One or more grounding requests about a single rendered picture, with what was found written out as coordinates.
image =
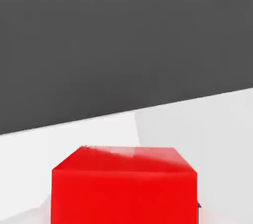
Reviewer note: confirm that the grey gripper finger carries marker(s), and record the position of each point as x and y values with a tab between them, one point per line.
199	211

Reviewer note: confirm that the small red cube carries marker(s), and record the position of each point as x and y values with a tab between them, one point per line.
124	194

